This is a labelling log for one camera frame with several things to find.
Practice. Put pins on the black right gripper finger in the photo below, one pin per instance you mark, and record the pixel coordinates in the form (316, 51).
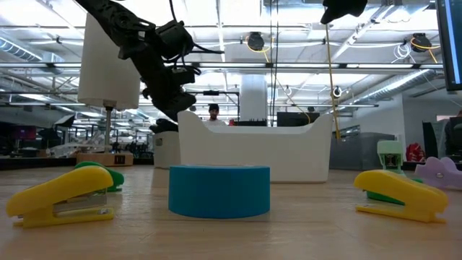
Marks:
(343, 9)

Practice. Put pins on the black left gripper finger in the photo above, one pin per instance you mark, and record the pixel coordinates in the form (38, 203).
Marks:
(157, 127)
(172, 126)

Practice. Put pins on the blue tape roll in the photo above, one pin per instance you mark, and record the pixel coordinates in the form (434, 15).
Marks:
(216, 191)

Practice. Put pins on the yellow stapler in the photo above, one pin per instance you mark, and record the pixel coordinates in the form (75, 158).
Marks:
(400, 187)
(61, 187)

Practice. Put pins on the mint green stapler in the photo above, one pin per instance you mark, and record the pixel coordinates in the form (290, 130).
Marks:
(389, 148)

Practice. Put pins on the purple flower staple remover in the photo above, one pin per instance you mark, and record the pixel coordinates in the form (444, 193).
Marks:
(436, 173)

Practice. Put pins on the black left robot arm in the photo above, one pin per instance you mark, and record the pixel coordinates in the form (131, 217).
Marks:
(119, 21)

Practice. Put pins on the light grey plastic bin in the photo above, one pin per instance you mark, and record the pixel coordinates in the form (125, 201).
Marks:
(166, 151)

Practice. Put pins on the white shade wooden base lamp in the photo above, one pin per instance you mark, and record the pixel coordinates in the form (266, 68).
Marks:
(104, 72)

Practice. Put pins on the large white plastic bin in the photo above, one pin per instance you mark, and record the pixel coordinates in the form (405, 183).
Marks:
(252, 155)

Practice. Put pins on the white round column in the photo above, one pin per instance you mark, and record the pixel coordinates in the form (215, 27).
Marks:
(253, 97)

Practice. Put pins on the large black display screen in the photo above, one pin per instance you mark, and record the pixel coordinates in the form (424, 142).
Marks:
(451, 43)

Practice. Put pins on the black background monitor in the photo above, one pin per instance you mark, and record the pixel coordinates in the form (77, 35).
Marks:
(296, 119)

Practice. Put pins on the translucent grey plastic bin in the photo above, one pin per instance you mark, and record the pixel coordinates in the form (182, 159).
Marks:
(361, 151)

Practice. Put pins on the red bag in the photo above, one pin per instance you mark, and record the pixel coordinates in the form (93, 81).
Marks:
(415, 153)

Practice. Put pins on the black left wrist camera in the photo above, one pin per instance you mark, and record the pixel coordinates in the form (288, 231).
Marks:
(175, 38)

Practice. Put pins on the black background frame rig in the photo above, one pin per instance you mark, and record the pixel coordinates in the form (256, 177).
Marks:
(216, 92)

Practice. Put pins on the black table edge rail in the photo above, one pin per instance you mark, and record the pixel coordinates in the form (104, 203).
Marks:
(36, 163)

